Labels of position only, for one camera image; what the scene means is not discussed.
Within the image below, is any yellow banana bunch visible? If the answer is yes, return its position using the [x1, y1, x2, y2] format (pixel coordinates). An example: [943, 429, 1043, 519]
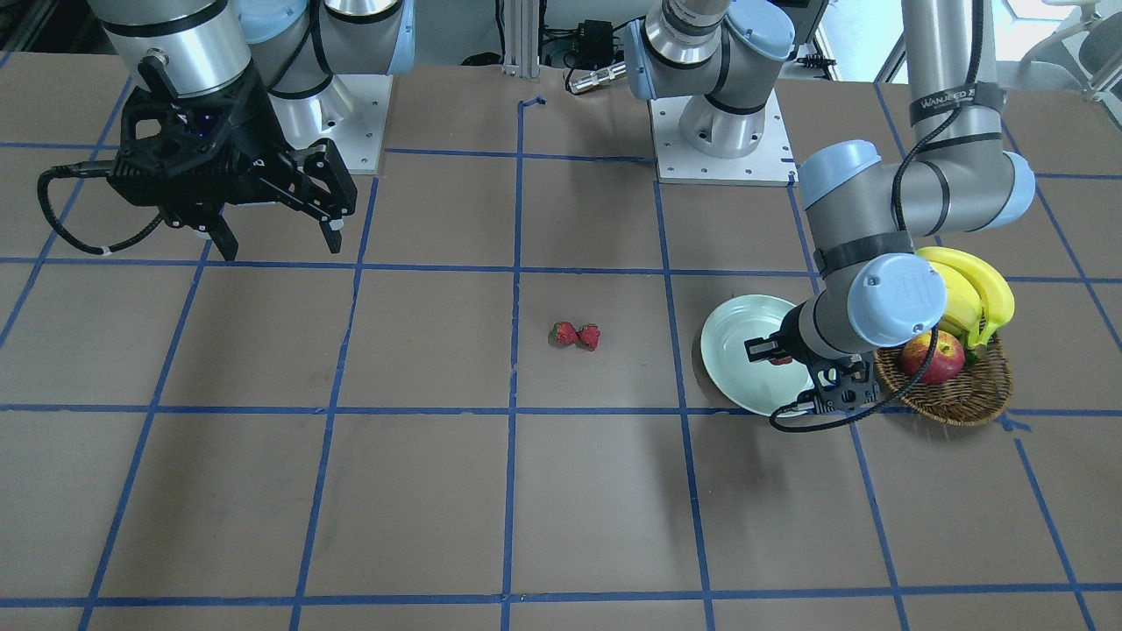
[916, 246, 1015, 351]

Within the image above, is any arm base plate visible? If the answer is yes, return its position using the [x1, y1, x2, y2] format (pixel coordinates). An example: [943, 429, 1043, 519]
[649, 91, 798, 188]
[286, 74, 394, 175]

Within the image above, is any woven wicker basket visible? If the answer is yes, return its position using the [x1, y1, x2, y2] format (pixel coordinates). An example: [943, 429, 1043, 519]
[900, 335, 1014, 426]

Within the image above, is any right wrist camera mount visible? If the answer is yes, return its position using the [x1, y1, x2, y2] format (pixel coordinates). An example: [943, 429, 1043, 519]
[108, 88, 234, 207]

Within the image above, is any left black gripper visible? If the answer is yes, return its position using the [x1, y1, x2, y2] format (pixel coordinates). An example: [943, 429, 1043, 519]
[744, 302, 834, 365]

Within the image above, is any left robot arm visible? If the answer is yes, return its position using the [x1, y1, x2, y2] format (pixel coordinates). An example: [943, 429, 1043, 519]
[622, 1, 1034, 365]

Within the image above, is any light green plate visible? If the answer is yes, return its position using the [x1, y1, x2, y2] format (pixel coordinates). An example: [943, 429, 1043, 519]
[699, 294, 825, 418]

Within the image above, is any red apple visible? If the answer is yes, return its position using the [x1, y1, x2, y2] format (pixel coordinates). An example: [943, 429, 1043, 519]
[896, 330, 966, 385]

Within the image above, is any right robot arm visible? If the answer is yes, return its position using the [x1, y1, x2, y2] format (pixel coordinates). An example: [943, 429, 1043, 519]
[89, 1, 415, 262]

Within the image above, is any aluminium frame post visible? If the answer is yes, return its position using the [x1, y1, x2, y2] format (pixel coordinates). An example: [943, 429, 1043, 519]
[497, 0, 543, 82]

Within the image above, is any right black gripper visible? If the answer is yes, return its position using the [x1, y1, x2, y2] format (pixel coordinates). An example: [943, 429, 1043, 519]
[110, 61, 358, 262]

